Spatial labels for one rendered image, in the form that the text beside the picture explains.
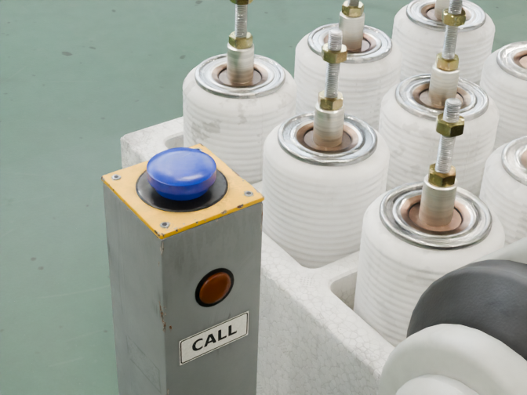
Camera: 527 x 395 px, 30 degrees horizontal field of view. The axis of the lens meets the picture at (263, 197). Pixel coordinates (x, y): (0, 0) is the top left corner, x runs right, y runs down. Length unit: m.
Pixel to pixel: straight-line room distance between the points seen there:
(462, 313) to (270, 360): 0.41
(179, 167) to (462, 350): 0.25
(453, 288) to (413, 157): 0.41
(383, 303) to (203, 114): 0.23
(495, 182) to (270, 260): 0.17
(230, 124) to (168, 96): 0.52
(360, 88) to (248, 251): 0.31
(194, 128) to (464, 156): 0.22
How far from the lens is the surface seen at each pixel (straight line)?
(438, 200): 0.65
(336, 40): 0.70
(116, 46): 1.45
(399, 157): 0.80
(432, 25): 0.93
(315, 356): 0.71
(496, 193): 0.73
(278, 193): 0.73
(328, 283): 0.72
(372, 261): 0.67
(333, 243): 0.74
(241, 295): 0.60
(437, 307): 0.40
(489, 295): 0.38
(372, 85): 0.86
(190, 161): 0.57
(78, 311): 0.97
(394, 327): 0.68
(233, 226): 0.56
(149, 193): 0.57
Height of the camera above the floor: 0.64
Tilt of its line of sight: 35 degrees down
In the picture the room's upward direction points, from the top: 2 degrees clockwise
